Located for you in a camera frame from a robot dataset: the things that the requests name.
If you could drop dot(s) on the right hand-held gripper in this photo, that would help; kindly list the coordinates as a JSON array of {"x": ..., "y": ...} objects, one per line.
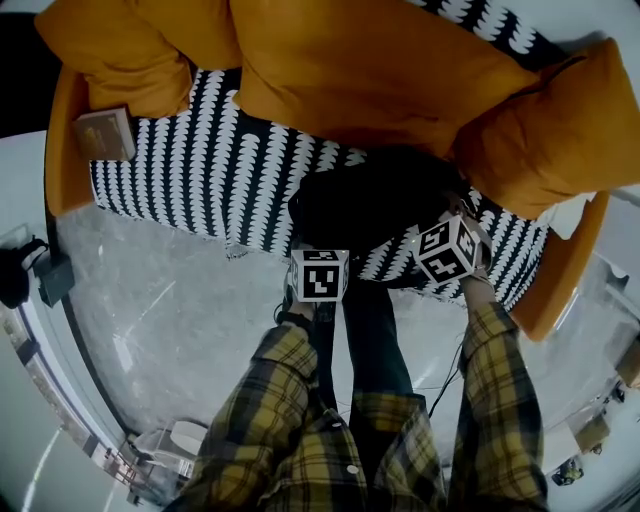
[{"x": 445, "y": 250}]

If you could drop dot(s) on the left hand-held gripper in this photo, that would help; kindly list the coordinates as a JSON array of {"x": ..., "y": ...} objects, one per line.
[{"x": 320, "y": 280}]

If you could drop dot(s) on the black garment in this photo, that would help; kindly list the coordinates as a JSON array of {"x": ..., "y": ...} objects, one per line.
[{"x": 375, "y": 210}]

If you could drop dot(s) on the orange sofa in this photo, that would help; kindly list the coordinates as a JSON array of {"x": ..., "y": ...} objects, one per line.
[{"x": 62, "y": 165}]

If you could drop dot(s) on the person's left forearm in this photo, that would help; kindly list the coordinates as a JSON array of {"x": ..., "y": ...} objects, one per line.
[{"x": 270, "y": 390}]

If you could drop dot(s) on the person's right forearm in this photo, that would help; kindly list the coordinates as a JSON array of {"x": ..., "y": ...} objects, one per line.
[{"x": 500, "y": 370}]

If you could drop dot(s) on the person's dark trousers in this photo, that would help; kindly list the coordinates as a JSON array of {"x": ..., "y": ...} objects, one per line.
[{"x": 370, "y": 340}]

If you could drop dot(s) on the small white pillow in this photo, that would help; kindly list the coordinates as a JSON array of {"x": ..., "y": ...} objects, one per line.
[{"x": 565, "y": 212}]

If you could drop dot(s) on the black white patterned throw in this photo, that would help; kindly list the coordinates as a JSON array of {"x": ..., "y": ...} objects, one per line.
[{"x": 200, "y": 175}]

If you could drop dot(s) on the square orange cushion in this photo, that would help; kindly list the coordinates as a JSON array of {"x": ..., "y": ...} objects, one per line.
[
  {"x": 560, "y": 135},
  {"x": 120, "y": 55}
]

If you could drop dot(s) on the person's yellow plaid shirt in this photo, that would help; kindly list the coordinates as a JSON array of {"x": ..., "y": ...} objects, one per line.
[{"x": 320, "y": 465}]

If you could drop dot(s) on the long orange back cushion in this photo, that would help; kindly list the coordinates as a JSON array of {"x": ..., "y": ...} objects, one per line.
[{"x": 360, "y": 75}]

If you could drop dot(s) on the brown book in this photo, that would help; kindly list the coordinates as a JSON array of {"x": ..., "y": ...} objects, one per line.
[{"x": 102, "y": 134}]

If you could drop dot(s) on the dark grey box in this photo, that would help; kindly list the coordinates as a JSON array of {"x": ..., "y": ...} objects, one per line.
[{"x": 56, "y": 280}]

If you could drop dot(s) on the small orange cushion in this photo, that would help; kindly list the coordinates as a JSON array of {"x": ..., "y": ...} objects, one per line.
[{"x": 210, "y": 35}]

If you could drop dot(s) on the wooden rack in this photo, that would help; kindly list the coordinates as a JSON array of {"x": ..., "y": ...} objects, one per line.
[{"x": 125, "y": 472}]

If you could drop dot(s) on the white window ledge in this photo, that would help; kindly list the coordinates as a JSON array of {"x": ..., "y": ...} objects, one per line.
[{"x": 55, "y": 410}]

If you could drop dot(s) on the black bag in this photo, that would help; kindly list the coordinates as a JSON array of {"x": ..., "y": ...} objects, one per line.
[{"x": 20, "y": 275}]

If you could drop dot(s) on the black side cabinet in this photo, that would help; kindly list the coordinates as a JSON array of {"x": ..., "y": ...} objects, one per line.
[{"x": 25, "y": 75}]

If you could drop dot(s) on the black window bracket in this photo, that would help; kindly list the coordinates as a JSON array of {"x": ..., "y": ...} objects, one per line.
[
  {"x": 93, "y": 445},
  {"x": 29, "y": 349}
]

